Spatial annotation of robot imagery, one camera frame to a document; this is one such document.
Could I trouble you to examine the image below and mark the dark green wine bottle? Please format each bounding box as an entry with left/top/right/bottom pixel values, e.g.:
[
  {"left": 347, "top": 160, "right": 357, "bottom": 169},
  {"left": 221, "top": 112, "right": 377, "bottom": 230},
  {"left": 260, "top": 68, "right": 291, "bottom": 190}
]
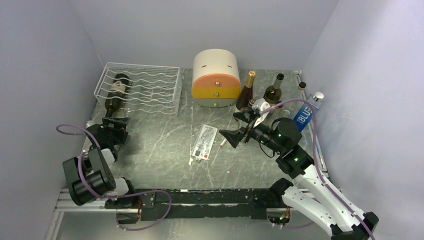
[{"left": 263, "top": 73, "right": 285, "bottom": 107}]

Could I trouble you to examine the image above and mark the clear open-neck bottle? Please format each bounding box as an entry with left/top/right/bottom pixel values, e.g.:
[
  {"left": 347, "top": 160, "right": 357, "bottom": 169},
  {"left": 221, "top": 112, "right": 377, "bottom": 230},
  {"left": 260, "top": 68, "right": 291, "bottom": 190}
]
[{"left": 121, "top": 107, "right": 131, "bottom": 118}]

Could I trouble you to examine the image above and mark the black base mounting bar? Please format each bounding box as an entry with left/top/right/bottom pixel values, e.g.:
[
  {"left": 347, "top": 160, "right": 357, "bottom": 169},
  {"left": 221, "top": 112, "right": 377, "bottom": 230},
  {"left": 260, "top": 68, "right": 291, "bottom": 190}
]
[{"left": 104, "top": 188, "right": 287, "bottom": 224}]

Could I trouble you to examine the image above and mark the white wire wine rack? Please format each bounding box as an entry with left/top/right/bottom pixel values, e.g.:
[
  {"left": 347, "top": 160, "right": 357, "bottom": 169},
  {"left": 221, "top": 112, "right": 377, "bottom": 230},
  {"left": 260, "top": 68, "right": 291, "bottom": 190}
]
[{"left": 93, "top": 62, "right": 182, "bottom": 116}]

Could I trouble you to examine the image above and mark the purple cable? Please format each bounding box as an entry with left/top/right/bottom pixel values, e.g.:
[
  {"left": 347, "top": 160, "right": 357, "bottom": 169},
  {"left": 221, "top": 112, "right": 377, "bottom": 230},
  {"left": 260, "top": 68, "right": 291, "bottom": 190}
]
[
  {"left": 56, "top": 124, "right": 173, "bottom": 232},
  {"left": 261, "top": 98, "right": 377, "bottom": 240}
]

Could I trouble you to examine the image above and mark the clear glass bottle black cap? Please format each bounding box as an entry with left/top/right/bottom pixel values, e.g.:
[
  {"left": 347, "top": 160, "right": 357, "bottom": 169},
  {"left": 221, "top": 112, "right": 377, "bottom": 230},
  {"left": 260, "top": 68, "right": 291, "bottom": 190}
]
[{"left": 279, "top": 81, "right": 307, "bottom": 120}]

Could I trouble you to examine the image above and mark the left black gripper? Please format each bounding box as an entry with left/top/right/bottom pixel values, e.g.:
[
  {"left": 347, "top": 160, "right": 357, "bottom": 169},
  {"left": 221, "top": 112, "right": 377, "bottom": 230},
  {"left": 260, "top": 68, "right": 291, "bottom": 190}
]
[{"left": 101, "top": 117, "right": 130, "bottom": 146}]

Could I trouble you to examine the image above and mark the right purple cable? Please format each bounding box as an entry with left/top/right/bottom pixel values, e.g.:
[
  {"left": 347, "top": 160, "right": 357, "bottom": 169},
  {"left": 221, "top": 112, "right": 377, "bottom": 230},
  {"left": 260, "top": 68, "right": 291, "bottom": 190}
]
[{"left": 261, "top": 98, "right": 377, "bottom": 240}]

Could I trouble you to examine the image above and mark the dark red wine bottle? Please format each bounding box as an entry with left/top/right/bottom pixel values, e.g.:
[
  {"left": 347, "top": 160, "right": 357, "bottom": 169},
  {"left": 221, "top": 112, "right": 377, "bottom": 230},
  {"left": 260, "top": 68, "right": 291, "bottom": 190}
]
[{"left": 234, "top": 70, "right": 256, "bottom": 112}]

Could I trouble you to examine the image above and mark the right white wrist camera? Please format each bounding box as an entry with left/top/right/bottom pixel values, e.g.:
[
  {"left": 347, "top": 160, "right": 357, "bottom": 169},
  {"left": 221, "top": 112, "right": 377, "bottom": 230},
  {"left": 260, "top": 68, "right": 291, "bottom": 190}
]
[{"left": 252, "top": 98, "right": 272, "bottom": 128}]

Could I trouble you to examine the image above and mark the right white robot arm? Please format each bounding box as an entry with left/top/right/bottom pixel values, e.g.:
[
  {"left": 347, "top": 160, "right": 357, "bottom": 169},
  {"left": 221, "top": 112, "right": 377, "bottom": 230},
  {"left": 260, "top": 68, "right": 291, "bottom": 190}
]
[{"left": 219, "top": 110, "right": 379, "bottom": 240}]

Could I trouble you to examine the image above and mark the clear bottle black-gold label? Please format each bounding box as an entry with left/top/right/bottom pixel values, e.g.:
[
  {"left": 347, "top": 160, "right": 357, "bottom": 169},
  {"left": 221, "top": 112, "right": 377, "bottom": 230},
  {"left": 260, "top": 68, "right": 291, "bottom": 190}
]
[{"left": 247, "top": 98, "right": 256, "bottom": 113}]

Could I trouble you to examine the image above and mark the cream drawer cabinet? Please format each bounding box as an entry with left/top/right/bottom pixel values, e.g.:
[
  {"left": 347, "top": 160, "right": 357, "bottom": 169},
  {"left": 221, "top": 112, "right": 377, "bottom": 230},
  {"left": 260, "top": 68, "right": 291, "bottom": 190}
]
[{"left": 191, "top": 48, "right": 241, "bottom": 108}]

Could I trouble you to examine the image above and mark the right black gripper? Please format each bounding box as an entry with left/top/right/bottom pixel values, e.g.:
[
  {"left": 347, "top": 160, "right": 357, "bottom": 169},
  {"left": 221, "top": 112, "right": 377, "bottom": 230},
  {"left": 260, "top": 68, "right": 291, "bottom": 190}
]
[{"left": 219, "top": 108, "right": 285, "bottom": 154}]

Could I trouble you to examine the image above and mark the dark green lower-rack bottle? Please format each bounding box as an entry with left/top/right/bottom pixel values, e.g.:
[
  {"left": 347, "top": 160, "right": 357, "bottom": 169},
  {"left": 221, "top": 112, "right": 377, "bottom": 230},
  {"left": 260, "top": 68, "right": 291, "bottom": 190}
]
[{"left": 104, "top": 73, "right": 130, "bottom": 118}]

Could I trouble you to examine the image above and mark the blue clear square bottle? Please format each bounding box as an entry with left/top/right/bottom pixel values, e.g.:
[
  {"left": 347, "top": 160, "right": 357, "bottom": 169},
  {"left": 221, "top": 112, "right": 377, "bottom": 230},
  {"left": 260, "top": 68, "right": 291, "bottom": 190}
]
[{"left": 293, "top": 91, "right": 324, "bottom": 132}]

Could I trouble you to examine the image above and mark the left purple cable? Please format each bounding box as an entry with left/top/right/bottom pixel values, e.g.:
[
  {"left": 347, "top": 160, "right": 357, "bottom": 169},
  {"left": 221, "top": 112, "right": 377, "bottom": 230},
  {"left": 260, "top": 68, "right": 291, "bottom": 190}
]
[{"left": 56, "top": 124, "right": 173, "bottom": 232}]

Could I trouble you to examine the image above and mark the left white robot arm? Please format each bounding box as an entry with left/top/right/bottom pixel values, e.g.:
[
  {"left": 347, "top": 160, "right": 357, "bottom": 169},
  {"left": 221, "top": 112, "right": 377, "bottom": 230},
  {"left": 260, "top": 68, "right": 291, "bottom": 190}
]
[{"left": 62, "top": 117, "right": 142, "bottom": 209}]

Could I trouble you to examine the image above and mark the white pink-tipped marker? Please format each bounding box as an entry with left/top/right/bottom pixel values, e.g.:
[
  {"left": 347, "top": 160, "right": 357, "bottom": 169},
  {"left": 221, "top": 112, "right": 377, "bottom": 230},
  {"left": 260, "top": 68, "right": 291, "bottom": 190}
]
[{"left": 219, "top": 138, "right": 227, "bottom": 148}]

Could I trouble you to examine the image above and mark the ruler set plastic package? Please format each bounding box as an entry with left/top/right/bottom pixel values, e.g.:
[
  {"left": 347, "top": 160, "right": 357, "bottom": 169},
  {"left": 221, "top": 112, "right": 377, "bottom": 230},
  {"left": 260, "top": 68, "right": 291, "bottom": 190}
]
[{"left": 191, "top": 124, "right": 218, "bottom": 161}]

